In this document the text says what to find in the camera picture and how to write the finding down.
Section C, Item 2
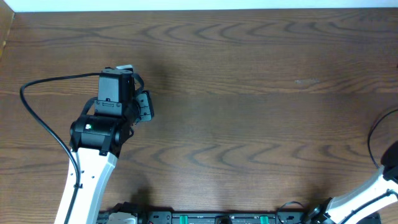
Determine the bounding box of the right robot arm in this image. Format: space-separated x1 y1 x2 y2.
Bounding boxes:
303 143 397 223

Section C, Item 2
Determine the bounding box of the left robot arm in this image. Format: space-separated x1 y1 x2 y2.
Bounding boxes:
55 65 154 223

